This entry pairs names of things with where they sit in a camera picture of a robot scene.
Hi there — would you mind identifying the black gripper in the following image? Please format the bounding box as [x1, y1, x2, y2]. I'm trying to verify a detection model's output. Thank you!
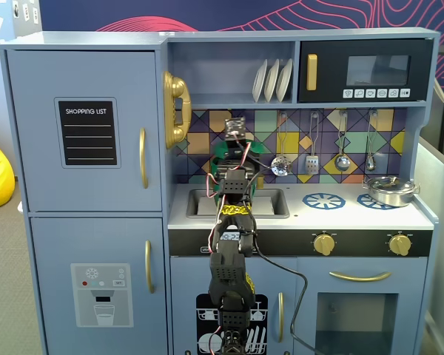
[215, 138, 259, 183]

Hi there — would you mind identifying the green recipient lid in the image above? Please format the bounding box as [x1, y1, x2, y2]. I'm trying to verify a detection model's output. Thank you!
[213, 140, 264, 155]

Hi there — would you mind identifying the silver metal pot lid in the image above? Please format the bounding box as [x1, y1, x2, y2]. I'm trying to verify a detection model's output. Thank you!
[366, 175, 415, 192]

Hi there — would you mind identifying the metal skimmer spoon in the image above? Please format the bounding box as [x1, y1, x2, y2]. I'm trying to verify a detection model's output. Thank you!
[270, 110, 293, 177]

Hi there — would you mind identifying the grey toy sink basin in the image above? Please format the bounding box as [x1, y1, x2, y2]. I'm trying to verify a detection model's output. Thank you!
[186, 187, 290, 219]

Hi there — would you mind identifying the metal slotted spatula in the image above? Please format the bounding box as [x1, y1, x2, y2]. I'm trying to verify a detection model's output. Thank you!
[305, 110, 321, 175]

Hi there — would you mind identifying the white toy plate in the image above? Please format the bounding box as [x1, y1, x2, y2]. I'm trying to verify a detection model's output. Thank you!
[275, 58, 294, 103]
[263, 58, 281, 104]
[252, 59, 269, 104]

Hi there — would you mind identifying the gold toy telephone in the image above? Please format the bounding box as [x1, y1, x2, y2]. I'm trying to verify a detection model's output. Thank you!
[161, 70, 192, 150]

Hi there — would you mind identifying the metal ladle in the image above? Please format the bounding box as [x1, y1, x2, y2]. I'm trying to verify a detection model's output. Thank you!
[334, 109, 352, 172]

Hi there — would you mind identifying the gold stove knob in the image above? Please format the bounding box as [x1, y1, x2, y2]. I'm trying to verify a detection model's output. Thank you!
[387, 233, 412, 257]
[312, 232, 337, 256]

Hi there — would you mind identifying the dishwasher door with dish print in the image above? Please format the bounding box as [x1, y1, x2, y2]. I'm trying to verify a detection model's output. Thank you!
[169, 257, 297, 355]

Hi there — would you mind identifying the metal serving spoon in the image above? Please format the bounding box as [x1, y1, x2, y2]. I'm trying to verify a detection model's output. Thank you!
[365, 109, 379, 172]

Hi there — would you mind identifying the black toy microwave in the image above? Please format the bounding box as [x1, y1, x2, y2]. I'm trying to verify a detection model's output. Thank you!
[297, 38, 434, 104]

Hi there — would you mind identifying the oven door with window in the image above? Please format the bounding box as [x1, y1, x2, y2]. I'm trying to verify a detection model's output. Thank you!
[296, 257, 428, 355]

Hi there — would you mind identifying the silver metal pot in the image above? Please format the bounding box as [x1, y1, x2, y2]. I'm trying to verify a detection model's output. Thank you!
[362, 180, 421, 208]

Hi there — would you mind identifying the freezer door with dispenser print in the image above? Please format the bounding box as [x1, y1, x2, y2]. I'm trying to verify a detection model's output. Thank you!
[30, 217, 166, 355]

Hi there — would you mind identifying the blue toy kitchen unit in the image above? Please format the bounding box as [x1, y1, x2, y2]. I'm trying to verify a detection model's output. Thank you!
[0, 27, 441, 355]

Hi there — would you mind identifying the fridge door with shopping list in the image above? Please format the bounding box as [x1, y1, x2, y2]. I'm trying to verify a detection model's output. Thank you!
[6, 50, 163, 212]

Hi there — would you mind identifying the grey office partition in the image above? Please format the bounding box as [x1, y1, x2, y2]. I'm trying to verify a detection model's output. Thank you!
[414, 142, 444, 355]

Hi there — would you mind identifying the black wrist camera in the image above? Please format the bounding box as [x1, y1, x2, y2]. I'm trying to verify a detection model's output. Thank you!
[223, 117, 247, 141]

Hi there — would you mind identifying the gold fridge door handle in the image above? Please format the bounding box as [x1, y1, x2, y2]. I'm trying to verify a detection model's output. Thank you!
[138, 127, 149, 189]

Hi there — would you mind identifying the gold microwave door handle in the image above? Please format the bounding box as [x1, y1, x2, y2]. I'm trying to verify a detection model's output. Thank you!
[306, 54, 318, 92]

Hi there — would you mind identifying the gold freezer door handle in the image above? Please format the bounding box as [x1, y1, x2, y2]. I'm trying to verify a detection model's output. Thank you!
[144, 240, 155, 295]

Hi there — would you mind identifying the black power cable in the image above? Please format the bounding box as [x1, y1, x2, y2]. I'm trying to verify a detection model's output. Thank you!
[240, 177, 326, 355]

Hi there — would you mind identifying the gold dishwasher door handle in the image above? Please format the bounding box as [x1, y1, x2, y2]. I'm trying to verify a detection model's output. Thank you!
[277, 291, 285, 343]

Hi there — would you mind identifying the gold oven door handle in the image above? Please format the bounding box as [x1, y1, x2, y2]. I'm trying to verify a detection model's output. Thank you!
[329, 271, 392, 283]

